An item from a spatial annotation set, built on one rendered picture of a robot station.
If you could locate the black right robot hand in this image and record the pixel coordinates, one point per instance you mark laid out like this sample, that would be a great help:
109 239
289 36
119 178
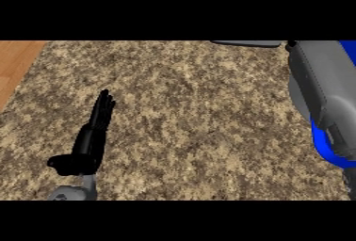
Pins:
291 44

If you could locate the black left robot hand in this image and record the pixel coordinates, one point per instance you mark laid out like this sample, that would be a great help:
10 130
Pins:
90 138

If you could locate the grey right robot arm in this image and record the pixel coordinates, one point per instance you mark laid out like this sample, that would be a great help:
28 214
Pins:
319 81

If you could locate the grey flat object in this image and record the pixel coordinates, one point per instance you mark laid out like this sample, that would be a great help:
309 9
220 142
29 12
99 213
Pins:
245 43

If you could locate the dark object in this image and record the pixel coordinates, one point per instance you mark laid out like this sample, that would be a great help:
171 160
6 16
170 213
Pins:
350 185

